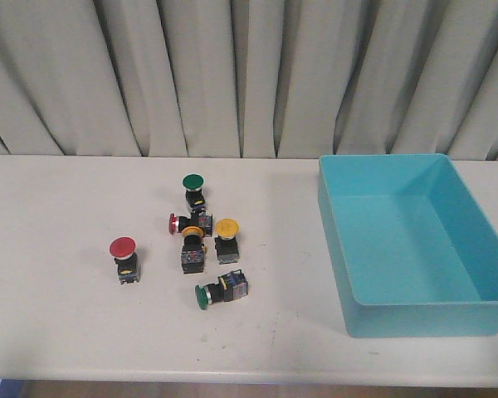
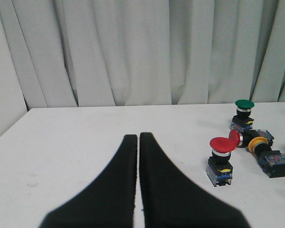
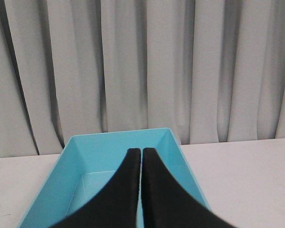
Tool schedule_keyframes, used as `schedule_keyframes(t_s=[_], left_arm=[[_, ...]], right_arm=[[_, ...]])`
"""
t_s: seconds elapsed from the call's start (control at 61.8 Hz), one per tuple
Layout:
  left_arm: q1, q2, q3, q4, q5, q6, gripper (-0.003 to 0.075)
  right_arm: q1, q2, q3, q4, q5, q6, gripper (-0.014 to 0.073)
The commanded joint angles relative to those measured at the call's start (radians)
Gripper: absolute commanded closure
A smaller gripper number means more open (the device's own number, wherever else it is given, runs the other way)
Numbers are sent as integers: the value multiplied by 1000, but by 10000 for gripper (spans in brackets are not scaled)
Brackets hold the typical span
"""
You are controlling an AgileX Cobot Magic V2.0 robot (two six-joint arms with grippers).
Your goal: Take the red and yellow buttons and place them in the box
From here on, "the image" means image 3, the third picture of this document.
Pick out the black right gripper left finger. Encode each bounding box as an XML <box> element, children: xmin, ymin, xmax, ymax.
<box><xmin>52</xmin><ymin>148</ymin><xmax>141</xmax><ymax>228</ymax></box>

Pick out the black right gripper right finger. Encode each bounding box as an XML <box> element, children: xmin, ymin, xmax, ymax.
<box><xmin>142</xmin><ymin>148</ymin><xmax>232</xmax><ymax>228</ymax></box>

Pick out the light blue plastic box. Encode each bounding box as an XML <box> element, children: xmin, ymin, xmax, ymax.
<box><xmin>19</xmin><ymin>128</ymin><xmax>209</xmax><ymax>228</ymax></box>

